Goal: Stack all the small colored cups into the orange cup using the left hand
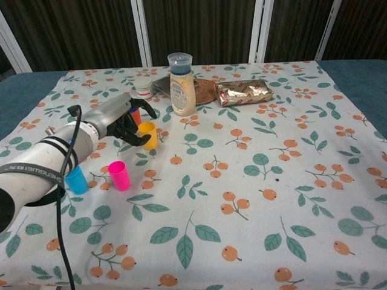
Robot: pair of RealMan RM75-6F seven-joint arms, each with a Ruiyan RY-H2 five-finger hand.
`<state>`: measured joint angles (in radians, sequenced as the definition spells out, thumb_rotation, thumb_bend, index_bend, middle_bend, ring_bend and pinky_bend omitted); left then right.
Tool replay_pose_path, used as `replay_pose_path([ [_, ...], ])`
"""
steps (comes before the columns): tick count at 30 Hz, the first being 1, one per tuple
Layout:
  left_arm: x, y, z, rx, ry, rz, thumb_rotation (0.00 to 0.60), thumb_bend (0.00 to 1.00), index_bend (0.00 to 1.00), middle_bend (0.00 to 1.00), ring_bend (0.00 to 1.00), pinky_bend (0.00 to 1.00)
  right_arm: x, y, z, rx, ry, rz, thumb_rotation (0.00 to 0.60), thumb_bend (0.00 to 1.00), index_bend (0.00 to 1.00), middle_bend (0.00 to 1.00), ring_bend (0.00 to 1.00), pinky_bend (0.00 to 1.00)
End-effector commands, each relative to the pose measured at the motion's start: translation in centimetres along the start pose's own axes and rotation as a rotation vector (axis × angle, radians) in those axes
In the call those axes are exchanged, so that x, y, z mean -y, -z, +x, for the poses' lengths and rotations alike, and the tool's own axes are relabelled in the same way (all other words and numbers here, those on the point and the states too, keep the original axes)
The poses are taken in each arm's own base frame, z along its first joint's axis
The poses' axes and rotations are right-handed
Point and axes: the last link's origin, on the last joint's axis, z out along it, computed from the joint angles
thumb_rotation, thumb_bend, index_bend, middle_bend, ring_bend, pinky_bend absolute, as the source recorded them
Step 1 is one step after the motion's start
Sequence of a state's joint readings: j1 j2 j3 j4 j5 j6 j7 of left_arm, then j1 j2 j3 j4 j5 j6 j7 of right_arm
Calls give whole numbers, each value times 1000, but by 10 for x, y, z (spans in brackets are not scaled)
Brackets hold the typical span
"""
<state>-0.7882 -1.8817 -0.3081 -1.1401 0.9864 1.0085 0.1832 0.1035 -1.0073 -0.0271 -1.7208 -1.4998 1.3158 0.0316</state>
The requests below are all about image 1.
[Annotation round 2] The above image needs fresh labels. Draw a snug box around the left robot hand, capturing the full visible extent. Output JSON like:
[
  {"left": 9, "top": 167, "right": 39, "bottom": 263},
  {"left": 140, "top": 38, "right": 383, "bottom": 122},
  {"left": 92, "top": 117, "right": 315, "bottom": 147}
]
[{"left": 81, "top": 93, "right": 158, "bottom": 148}]

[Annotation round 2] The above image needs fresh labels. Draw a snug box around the yellow plastic cup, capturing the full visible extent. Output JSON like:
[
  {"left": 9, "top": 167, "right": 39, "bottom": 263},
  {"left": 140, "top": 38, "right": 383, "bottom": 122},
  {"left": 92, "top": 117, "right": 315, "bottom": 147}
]
[{"left": 138, "top": 121, "right": 158, "bottom": 150}]

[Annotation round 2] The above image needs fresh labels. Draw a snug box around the pink plastic cup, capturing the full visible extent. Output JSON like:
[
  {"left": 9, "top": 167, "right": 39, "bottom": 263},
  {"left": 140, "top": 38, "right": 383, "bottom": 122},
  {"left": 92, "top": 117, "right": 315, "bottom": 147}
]
[{"left": 108, "top": 160, "right": 132, "bottom": 192}]

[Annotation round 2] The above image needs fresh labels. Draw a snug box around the light blue plastic cup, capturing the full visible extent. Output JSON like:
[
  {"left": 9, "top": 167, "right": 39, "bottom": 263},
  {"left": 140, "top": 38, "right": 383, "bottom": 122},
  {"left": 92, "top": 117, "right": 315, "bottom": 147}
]
[{"left": 65, "top": 165, "right": 89, "bottom": 194}]

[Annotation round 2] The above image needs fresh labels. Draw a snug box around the small white jar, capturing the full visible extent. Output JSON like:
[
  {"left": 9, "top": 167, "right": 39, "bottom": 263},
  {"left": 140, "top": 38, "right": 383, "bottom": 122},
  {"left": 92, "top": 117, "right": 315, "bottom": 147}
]
[{"left": 134, "top": 77, "right": 152, "bottom": 100}]

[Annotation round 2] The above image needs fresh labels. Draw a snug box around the beige bottle blue cap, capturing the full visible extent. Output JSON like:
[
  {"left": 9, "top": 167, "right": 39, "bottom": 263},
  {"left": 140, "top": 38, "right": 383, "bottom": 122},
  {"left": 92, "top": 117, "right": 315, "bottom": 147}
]
[{"left": 167, "top": 53, "right": 197, "bottom": 117}]

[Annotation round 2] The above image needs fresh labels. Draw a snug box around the teal table cover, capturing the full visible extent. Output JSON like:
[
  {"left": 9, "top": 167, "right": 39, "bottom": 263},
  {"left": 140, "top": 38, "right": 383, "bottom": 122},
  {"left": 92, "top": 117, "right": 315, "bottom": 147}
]
[{"left": 0, "top": 59, "right": 387, "bottom": 143}]

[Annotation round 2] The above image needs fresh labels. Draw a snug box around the round woven coaster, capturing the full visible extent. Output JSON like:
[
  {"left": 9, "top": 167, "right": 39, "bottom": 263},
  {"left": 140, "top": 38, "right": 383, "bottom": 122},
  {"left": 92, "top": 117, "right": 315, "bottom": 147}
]
[{"left": 193, "top": 79, "right": 219, "bottom": 106}]

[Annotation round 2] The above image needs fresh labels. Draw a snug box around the floral print tablecloth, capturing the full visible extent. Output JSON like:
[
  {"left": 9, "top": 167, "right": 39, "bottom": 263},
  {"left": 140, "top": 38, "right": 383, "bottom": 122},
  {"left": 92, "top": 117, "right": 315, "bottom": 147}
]
[{"left": 0, "top": 62, "right": 387, "bottom": 290}]

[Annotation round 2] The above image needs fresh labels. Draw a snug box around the gold foil snack packet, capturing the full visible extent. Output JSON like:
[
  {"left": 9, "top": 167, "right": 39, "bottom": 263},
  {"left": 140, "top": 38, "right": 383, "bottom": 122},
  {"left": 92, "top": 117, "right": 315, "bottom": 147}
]
[{"left": 215, "top": 79, "right": 275, "bottom": 108}]

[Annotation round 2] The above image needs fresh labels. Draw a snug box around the dark screen panel white frame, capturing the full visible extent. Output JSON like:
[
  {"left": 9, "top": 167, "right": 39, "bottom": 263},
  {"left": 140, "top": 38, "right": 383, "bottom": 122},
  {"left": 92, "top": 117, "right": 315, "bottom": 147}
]
[
  {"left": 0, "top": 0, "right": 152, "bottom": 75},
  {"left": 256, "top": 0, "right": 332, "bottom": 63},
  {"left": 316, "top": 0, "right": 387, "bottom": 61},
  {"left": 137, "top": 0, "right": 267, "bottom": 67}
]

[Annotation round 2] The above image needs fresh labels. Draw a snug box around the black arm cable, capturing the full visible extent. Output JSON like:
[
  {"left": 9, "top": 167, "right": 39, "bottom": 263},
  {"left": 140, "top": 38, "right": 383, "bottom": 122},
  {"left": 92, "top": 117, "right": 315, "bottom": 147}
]
[{"left": 55, "top": 105, "right": 82, "bottom": 290}]

